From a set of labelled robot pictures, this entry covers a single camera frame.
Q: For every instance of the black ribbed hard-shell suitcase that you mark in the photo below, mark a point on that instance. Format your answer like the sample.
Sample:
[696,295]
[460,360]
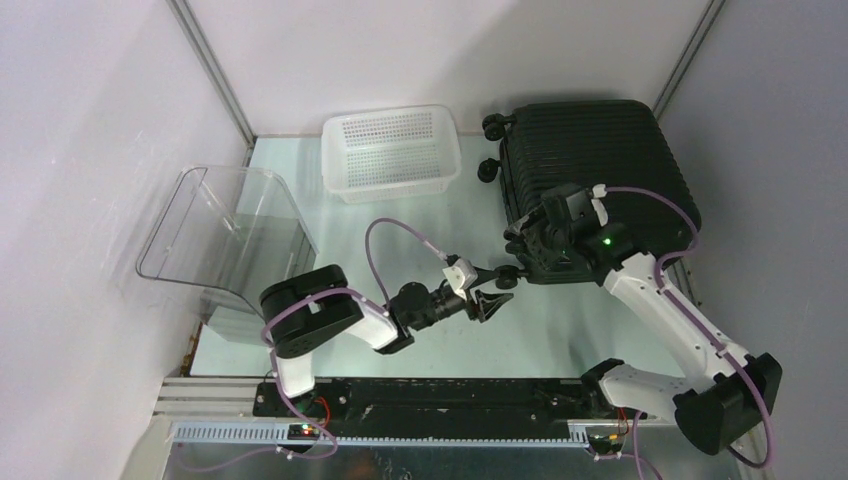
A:
[618,143]

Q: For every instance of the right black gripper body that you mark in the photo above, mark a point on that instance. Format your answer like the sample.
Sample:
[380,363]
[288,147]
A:
[549,244]

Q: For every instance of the clear acrylic bin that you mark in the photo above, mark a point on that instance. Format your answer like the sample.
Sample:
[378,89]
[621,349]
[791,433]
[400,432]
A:
[224,236]

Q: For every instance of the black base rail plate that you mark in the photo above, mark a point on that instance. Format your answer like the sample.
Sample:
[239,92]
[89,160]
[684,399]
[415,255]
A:
[477,409]

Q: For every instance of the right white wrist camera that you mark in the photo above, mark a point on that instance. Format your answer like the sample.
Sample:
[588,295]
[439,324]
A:
[598,193]

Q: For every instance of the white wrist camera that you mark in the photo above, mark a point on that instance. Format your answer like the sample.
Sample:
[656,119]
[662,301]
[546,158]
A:
[598,193]
[460,275]

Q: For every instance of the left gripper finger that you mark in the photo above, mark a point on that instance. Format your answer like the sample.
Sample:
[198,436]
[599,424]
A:
[504,276]
[486,305]

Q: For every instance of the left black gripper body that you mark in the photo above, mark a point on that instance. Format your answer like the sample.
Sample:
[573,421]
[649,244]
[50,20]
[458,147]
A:
[454,303]

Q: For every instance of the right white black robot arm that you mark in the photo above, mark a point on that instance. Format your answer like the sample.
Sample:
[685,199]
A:
[723,392]

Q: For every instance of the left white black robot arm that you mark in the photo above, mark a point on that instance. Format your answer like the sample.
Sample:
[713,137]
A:
[309,310]

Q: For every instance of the white perforated plastic basket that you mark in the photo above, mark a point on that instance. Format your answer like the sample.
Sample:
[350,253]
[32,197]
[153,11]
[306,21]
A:
[390,154]

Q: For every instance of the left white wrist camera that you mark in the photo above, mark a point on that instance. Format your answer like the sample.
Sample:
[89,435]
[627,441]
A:
[460,275]

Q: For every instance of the aluminium frame rail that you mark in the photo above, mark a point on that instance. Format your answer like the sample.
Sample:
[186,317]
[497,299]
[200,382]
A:
[249,411]

